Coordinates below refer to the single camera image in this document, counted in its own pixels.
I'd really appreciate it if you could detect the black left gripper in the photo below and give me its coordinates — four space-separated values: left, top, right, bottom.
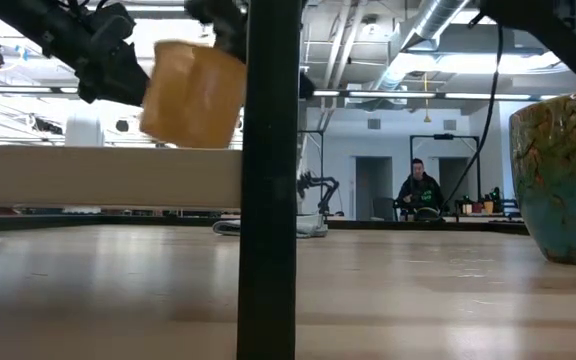
75 0 317 107

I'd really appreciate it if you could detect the amber glass mug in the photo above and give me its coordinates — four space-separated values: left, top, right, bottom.
139 39 248 150

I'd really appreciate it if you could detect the teal glazed ceramic pot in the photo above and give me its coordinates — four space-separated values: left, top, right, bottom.
509 87 576 269

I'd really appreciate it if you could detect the light wooden shelf board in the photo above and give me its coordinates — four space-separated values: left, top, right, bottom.
0 144 243 209

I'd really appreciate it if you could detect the folded grey cloth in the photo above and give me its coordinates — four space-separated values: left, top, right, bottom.
212 213 330 239

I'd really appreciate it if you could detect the person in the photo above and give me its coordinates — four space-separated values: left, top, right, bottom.
395 157 445 222

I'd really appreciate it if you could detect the black metal frame post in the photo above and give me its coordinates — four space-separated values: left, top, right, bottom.
236 0 303 360

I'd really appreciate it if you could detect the silver ceiling duct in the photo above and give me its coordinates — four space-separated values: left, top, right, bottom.
370 0 472 94

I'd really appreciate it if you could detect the yellow hanging cord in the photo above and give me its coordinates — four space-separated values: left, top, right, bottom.
421 73 432 124

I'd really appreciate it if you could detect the black aluminium table frame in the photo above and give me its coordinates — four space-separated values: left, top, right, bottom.
0 213 530 235

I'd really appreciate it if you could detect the distant black stand frame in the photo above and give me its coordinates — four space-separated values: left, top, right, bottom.
409 133 482 202

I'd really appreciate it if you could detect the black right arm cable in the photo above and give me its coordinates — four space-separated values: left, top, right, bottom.
442 22 505 214

